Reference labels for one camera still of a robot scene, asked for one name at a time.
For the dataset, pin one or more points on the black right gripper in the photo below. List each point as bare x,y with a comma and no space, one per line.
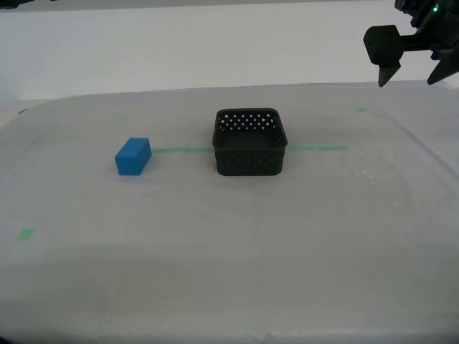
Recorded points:
437,28

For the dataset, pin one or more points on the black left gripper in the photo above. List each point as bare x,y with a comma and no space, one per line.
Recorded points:
7,3

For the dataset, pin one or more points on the black perforated plastic basket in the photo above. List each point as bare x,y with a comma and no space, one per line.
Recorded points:
247,166

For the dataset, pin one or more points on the blue rectangular block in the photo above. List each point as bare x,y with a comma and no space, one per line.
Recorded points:
131,161

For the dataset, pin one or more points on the long green tape strip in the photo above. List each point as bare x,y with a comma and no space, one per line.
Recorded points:
322,148

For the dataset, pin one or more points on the white foam table cover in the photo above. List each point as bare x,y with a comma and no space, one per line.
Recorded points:
251,233

